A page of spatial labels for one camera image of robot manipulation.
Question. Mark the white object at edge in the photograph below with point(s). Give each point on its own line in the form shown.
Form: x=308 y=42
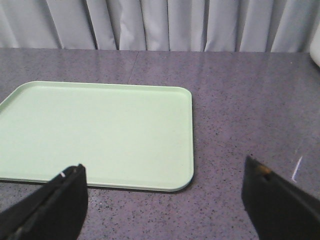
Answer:
x=315 y=51

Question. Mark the light green tray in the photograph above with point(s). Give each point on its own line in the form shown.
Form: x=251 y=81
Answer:
x=127 y=136

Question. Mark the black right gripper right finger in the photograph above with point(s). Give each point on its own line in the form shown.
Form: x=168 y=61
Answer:
x=278 y=209

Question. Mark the grey curtain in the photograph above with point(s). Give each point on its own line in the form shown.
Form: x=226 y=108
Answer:
x=160 y=25

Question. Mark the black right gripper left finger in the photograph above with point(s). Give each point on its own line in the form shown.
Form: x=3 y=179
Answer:
x=56 y=211

